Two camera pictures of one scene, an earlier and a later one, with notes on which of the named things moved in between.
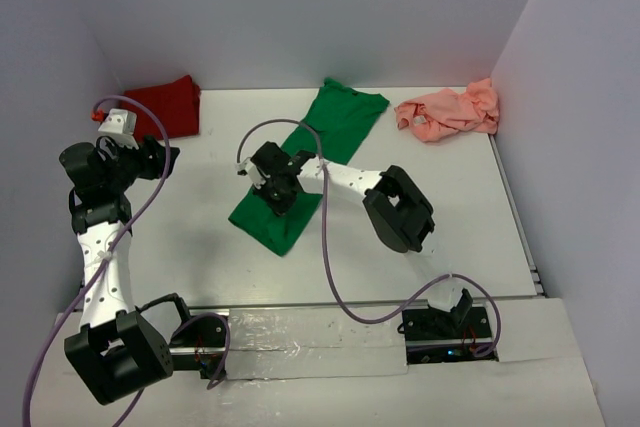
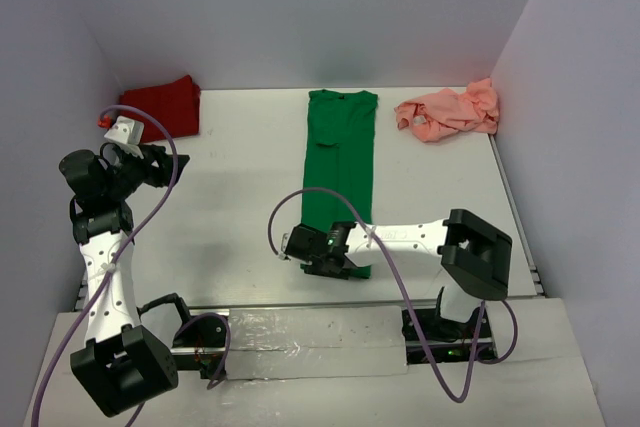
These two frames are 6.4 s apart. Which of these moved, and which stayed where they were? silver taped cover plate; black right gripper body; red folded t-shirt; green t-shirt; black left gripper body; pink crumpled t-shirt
Moved: green t-shirt; black right gripper body
Stayed: silver taped cover plate; black left gripper body; red folded t-shirt; pink crumpled t-shirt
